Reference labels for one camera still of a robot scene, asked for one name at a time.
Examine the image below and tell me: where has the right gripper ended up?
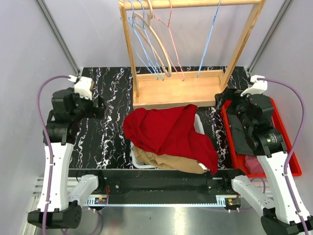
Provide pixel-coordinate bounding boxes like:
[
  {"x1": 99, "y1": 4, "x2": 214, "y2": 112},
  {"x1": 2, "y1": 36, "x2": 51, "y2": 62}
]
[{"x1": 214, "y1": 85, "x2": 253, "y2": 131}]

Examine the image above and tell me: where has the light blue wire hanger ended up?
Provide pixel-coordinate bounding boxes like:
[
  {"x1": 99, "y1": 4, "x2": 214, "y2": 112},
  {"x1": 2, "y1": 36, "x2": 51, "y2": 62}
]
[{"x1": 128, "y1": 0, "x2": 161, "y2": 80}]

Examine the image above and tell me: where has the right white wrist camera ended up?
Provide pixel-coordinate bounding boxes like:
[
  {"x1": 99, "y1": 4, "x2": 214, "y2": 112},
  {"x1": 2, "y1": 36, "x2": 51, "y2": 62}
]
[{"x1": 240, "y1": 75, "x2": 268, "y2": 97}]

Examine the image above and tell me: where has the red dress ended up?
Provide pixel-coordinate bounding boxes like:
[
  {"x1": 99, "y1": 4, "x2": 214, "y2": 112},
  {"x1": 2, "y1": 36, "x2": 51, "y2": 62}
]
[{"x1": 123, "y1": 104, "x2": 218, "y2": 174}]

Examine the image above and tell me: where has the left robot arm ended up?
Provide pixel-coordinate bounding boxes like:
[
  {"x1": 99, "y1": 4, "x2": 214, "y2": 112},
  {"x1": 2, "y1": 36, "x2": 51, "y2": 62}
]
[{"x1": 27, "y1": 88, "x2": 106, "y2": 229}]

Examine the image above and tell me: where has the beige wooden hanger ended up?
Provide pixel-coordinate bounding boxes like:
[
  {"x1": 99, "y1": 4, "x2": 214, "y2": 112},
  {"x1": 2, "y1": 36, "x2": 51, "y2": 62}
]
[{"x1": 132, "y1": 0, "x2": 172, "y2": 78}]

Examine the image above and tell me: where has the pink wire hanger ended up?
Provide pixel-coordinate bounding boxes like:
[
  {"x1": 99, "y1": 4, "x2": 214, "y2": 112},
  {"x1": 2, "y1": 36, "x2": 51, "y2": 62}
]
[{"x1": 154, "y1": 0, "x2": 185, "y2": 81}]

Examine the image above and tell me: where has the tan and white garment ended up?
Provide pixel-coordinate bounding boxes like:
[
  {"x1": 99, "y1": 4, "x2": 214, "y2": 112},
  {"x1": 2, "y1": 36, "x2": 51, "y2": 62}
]
[{"x1": 131, "y1": 146, "x2": 209, "y2": 174}]

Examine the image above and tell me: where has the dark striped shirt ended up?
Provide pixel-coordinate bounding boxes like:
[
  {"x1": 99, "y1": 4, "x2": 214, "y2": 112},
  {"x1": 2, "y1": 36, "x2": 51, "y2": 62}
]
[{"x1": 226, "y1": 108, "x2": 253, "y2": 156}]

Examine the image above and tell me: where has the black marble mat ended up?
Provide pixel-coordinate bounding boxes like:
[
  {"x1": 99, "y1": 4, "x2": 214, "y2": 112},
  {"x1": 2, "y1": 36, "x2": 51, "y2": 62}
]
[{"x1": 69, "y1": 67, "x2": 250, "y2": 169}]

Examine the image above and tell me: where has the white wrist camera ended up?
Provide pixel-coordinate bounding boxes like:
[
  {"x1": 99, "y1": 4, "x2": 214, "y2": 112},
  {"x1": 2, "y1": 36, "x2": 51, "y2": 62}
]
[
  {"x1": 74, "y1": 76, "x2": 95, "y2": 100},
  {"x1": 240, "y1": 75, "x2": 268, "y2": 97}
]

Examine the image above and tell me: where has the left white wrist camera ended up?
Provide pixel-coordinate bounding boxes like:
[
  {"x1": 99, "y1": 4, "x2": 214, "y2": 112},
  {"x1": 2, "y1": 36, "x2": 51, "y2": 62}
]
[{"x1": 74, "y1": 76, "x2": 95, "y2": 100}]

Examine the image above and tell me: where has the blue hanger of red dress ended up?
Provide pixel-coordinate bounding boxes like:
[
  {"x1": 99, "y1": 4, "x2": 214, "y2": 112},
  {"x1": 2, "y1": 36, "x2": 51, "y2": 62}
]
[{"x1": 197, "y1": 0, "x2": 221, "y2": 77}]

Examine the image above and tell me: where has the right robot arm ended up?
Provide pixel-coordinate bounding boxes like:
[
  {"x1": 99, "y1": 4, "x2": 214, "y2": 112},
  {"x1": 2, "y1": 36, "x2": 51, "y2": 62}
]
[{"x1": 215, "y1": 89, "x2": 313, "y2": 235}]

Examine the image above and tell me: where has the wooden clothes rack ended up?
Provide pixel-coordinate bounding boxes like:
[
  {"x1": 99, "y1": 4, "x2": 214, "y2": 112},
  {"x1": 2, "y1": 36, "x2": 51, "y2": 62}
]
[{"x1": 119, "y1": 0, "x2": 266, "y2": 110}]

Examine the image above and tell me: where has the red plastic bin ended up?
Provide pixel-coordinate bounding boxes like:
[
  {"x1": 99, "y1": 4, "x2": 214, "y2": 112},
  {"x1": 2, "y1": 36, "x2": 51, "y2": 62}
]
[{"x1": 221, "y1": 98, "x2": 302, "y2": 178}]

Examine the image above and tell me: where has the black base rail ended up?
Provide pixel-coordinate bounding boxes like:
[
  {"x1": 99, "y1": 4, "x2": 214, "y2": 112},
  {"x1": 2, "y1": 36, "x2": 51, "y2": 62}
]
[{"x1": 69, "y1": 169, "x2": 244, "y2": 207}]

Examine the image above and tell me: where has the white plastic laundry basket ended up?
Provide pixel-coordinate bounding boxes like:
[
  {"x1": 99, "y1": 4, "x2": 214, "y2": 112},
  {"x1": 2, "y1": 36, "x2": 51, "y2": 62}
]
[{"x1": 130, "y1": 114, "x2": 205, "y2": 169}]

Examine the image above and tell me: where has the pink garment in bin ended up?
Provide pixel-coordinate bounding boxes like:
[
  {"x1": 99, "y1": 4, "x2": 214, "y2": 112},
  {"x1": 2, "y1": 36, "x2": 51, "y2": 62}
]
[{"x1": 245, "y1": 155, "x2": 264, "y2": 174}]

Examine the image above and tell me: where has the blue hanger of lemon skirt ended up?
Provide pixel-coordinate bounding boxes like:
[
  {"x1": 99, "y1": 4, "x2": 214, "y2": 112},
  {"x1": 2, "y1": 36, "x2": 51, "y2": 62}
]
[{"x1": 129, "y1": 0, "x2": 172, "y2": 81}]

